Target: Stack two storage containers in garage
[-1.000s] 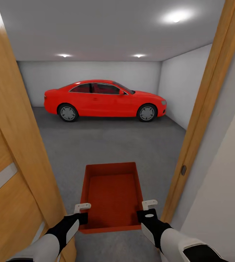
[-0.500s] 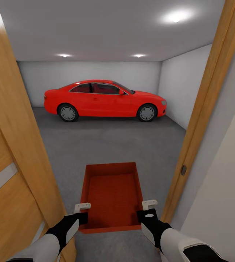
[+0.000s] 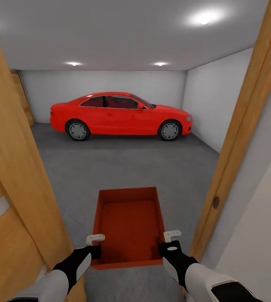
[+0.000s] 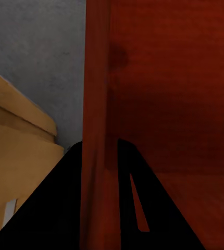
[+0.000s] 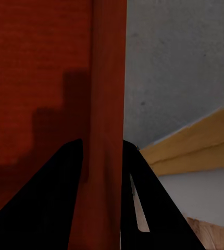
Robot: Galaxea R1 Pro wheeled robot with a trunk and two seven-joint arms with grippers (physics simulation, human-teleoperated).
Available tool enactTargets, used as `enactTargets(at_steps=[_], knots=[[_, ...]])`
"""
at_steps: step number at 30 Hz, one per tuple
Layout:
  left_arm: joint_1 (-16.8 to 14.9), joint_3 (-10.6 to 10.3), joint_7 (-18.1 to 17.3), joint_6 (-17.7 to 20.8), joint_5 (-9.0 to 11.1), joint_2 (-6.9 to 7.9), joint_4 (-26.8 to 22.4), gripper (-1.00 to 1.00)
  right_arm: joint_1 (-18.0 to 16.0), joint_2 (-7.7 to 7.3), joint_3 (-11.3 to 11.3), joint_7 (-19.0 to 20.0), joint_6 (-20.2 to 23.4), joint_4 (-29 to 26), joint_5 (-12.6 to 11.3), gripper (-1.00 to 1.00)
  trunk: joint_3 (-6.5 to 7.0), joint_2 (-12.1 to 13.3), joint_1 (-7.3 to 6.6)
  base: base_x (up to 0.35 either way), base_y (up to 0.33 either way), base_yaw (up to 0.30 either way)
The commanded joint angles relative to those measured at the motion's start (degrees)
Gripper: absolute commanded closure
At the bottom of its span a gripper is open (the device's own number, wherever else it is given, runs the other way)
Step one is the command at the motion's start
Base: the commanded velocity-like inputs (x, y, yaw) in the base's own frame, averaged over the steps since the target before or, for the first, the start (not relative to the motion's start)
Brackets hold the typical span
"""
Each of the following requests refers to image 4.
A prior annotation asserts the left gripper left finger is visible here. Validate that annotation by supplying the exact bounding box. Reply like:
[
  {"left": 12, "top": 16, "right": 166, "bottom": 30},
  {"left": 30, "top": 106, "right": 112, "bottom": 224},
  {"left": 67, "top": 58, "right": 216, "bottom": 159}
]
[{"left": 0, "top": 141, "right": 82, "bottom": 250}]

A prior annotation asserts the storage box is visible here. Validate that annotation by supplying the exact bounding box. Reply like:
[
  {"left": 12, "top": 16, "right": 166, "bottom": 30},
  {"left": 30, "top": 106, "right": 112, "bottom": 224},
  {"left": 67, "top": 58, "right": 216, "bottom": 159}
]
[{"left": 79, "top": 0, "right": 224, "bottom": 250}]

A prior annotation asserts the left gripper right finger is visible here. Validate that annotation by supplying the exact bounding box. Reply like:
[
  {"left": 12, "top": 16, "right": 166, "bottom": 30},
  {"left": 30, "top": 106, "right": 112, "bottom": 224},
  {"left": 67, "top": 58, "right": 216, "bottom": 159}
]
[{"left": 118, "top": 139, "right": 205, "bottom": 250}]

